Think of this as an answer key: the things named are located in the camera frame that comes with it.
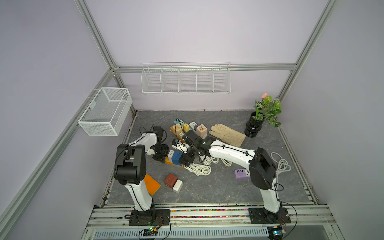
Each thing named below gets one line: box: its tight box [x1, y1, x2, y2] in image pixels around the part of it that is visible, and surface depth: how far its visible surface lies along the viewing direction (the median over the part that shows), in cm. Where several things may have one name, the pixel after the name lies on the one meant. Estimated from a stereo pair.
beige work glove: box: [208, 123, 247, 148], surface depth 108 cm
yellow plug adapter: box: [183, 123, 190, 132], surface depth 104 cm
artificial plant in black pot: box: [244, 93, 282, 138], surface depth 91 cm
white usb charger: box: [172, 179, 184, 194], surface depth 81 cm
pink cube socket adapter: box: [196, 124, 208, 140], surface depth 101 cm
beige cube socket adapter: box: [172, 123, 183, 136], surface depth 102 cm
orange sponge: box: [144, 173, 161, 196], surface depth 85 cm
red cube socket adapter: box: [164, 173, 178, 189], surface depth 82 cm
